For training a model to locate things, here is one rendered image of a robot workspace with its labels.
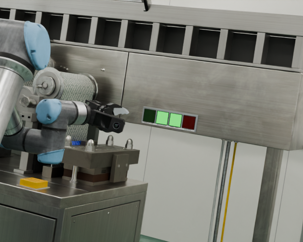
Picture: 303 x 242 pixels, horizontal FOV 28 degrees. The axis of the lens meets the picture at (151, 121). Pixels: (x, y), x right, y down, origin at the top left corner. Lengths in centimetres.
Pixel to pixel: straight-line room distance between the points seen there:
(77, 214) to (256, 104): 81
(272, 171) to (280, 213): 227
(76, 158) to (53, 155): 48
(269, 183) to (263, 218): 15
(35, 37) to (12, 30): 6
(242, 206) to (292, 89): 261
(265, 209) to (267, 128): 37
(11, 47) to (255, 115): 116
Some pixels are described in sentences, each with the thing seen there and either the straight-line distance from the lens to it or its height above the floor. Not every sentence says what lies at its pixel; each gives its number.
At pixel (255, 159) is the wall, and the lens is 480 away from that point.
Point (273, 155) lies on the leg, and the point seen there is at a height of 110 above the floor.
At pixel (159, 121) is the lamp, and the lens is 251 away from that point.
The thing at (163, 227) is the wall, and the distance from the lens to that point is 513.
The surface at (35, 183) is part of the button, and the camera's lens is 211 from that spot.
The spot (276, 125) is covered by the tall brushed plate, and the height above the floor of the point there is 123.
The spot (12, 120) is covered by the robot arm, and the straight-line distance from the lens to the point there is 180.
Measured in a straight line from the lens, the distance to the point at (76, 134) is 251.
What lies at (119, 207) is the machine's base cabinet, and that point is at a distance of 240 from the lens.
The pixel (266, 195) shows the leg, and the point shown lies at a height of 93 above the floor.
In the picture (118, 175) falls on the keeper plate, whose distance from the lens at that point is 242.
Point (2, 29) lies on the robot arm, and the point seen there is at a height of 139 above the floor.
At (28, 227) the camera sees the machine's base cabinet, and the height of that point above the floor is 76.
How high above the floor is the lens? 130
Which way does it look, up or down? 3 degrees down
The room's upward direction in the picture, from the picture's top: 8 degrees clockwise
